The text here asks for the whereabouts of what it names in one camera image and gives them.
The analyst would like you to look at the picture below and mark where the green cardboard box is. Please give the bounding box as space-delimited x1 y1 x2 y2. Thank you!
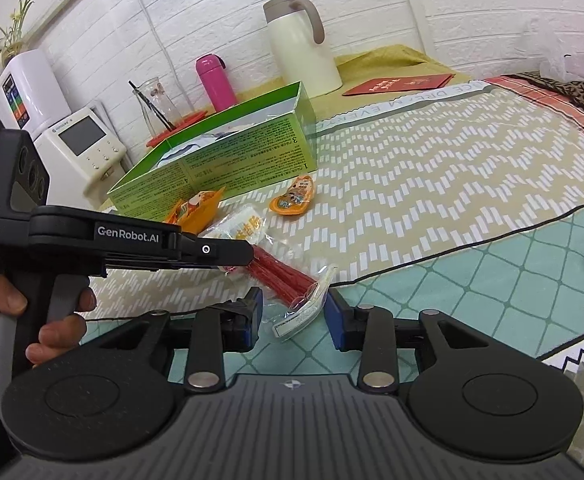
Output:
107 81 319 223

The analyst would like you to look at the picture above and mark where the white yellow snack packet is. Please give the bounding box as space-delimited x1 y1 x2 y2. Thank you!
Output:
199 204 268 251

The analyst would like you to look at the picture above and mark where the leopard patterned cloth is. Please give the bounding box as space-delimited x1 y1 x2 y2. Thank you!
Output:
502 70 584 111

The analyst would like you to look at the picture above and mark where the orange snack packet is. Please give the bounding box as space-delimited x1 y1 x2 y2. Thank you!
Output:
164 186 226 235

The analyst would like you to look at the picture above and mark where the green potted plant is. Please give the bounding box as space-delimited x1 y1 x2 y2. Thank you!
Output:
0 0 35 68

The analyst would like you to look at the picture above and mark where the red plastic basket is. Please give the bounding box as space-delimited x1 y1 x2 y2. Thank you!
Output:
147 109 208 148

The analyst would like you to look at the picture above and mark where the white wall conduit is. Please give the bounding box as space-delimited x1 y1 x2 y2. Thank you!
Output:
392 0 435 58

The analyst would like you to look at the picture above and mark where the white water purifier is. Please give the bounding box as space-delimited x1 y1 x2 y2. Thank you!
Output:
0 49 73 136

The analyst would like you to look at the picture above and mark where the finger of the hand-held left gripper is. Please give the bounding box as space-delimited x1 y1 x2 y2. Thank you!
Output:
167 232 257 273

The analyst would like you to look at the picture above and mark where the white cable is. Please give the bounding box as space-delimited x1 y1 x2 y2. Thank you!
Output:
121 0 185 86

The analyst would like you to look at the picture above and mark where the white appliance with screen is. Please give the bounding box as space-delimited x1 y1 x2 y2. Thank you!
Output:
34 105 128 206

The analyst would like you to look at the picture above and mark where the orange plaid cloth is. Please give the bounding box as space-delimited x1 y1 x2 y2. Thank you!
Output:
484 76 584 136

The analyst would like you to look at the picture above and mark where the orange cartoon jelly packet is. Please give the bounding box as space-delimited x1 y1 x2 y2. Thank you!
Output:
268 174 317 216

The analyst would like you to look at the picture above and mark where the patterned tablecloth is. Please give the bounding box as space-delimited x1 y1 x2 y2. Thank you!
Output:
72 77 584 466

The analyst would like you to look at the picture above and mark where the yellow cloth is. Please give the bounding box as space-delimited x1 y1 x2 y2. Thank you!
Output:
334 45 453 91

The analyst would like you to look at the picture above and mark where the person's left hand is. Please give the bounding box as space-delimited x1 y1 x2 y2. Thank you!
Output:
0 280 98 368

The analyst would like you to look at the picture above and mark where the pink thermos bottle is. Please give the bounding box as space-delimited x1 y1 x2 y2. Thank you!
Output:
195 54 238 113

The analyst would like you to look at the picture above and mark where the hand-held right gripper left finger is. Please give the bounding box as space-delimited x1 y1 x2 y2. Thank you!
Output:
84 286 265 395

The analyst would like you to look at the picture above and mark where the red envelope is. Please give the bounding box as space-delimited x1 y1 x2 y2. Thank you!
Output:
343 74 455 97

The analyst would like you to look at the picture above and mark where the glass carafe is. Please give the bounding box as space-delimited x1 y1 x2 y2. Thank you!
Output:
139 77 180 136

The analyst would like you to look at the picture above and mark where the red stick snack packet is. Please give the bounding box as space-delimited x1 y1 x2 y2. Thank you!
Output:
222 245 340 341

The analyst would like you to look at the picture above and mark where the cream thermal jug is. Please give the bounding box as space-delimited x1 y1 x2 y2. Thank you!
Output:
263 0 344 95

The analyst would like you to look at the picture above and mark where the clear plastic bag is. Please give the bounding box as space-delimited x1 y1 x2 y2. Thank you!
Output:
522 25 584 86

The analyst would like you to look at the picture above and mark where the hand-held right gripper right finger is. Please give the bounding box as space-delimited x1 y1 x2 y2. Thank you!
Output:
323 289 495 393

